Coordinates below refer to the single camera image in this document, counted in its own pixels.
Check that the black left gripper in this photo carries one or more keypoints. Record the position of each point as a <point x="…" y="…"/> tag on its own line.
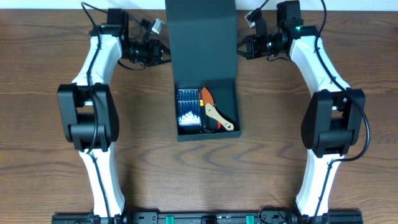
<point x="158" y="51"/>

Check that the black gift box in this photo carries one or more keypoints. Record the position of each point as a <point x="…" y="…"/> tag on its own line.
<point x="203" y="38"/>

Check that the red scraper wooden handle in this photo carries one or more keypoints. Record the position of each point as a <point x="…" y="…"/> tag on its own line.
<point x="212" y="112"/>

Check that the blue screwdriver bit case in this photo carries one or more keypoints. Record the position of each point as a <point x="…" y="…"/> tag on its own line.
<point x="188" y="107"/>

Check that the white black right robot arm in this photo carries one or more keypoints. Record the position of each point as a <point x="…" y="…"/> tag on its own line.
<point x="335" y="128"/>

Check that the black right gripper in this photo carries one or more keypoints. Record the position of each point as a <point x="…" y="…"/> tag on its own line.
<point x="250" y="51"/>

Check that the small black-handled hammer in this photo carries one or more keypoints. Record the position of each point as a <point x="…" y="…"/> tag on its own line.
<point x="206" y="129"/>

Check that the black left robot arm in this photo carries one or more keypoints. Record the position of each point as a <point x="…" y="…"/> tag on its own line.
<point x="89" y="117"/>

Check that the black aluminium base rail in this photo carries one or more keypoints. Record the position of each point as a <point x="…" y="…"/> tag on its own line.
<point x="260" y="217"/>

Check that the black yellow screwdriver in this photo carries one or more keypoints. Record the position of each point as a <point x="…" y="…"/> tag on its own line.
<point x="203" y="114"/>

